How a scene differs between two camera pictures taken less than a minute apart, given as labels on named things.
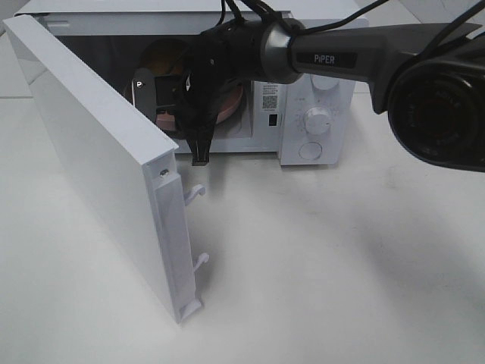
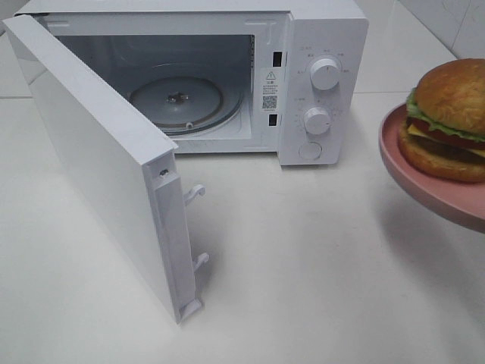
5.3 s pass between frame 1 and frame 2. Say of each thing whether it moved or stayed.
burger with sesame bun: moved
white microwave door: stayed
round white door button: stayed
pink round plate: moved
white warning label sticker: stayed
